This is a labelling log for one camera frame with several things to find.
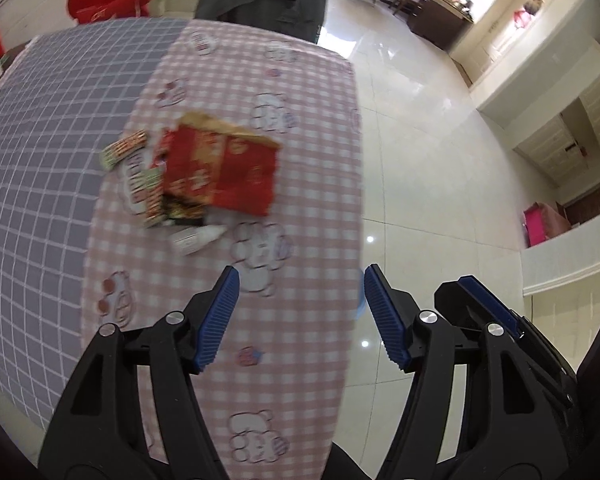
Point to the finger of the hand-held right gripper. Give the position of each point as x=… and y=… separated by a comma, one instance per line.
x=540, y=355
x=455, y=305

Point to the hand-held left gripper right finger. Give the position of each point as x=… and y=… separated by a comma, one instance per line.
x=385, y=315

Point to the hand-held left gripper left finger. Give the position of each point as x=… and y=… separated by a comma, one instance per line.
x=219, y=320

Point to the small white dropper bottle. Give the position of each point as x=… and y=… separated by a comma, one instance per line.
x=195, y=240

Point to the black snack packet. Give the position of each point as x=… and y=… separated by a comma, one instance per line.
x=180, y=211

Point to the red green candy wrapper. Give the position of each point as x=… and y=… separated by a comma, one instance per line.
x=147, y=195
x=122, y=149

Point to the red snack packet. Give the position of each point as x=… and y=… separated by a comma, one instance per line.
x=230, y=170

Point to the pink box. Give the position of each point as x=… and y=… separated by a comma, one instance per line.
x=545, y=225

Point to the pink checked bear tablecloth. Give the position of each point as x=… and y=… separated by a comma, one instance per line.
x=305, y=185

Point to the grey checked tablecloth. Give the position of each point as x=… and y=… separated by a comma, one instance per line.
x=45, y=210

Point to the white door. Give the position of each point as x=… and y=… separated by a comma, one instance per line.
x=505, y=35

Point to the dark wooden desk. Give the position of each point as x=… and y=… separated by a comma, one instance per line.
x=440, y=25

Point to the red hanging door ornament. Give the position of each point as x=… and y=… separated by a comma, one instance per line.
x=522, y=19

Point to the grey jacket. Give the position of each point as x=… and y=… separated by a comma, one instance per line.
x=260, y=5

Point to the cream wall cabinet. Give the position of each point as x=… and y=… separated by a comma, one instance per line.
x=555, y=125

